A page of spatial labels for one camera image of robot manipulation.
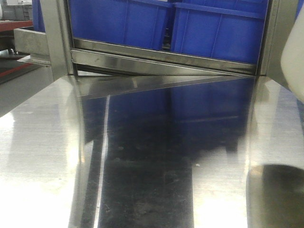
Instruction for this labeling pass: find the white round plastic bin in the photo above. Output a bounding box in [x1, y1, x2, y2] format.
[281, 9, 304, 102]

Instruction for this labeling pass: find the blue plastic crate left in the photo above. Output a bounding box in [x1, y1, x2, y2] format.
[69, 0, 172, 50]

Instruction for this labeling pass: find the blue plastic crate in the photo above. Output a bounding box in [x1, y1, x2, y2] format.
[171, 0, 268, 64]
[69, 0, 172, 50]

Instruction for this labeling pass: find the blue plastic crate right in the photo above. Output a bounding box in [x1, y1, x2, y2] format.
[171, 0, 268, 64]

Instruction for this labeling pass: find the blue crate far left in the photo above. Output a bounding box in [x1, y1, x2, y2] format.
[32, 0, 45, 32]

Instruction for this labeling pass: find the red edged workbench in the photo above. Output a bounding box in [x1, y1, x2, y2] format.
[0, 19, 43, 84]

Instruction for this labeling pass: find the stainless steel shelf frame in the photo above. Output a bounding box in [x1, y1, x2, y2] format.
[13, 0, 304, 86]

